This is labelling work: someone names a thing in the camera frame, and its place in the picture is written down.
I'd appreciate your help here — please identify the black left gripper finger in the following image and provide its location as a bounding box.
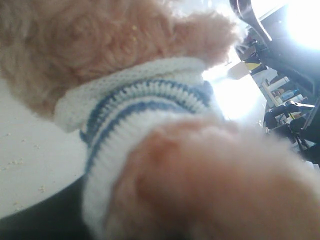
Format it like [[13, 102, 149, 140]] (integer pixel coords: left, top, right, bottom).
[[0, 177, 93, 240]]

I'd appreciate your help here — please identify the brown teddy bear striped sweater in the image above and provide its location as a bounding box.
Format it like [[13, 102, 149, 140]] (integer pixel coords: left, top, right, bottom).
[[0, 0, 320, 240]]

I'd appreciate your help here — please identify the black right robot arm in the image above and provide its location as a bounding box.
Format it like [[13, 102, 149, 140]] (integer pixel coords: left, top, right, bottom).
[[229, 0, 320, 164]]

